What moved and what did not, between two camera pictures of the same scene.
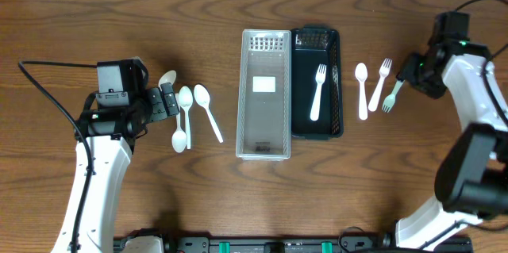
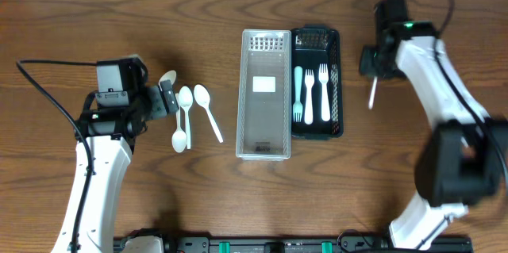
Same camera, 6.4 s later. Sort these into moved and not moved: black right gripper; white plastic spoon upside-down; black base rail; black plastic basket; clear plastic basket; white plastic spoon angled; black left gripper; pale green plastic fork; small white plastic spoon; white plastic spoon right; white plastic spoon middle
Moved: pale green plastic fork; black right gripper; small white plastic spoon
Not moved: clear plastic basket; white plastic spoon middle; black base rail; black left gripper; white plastic spoon right; white plastic spoon angled; white plastic spoon upside-down; black plastic basket
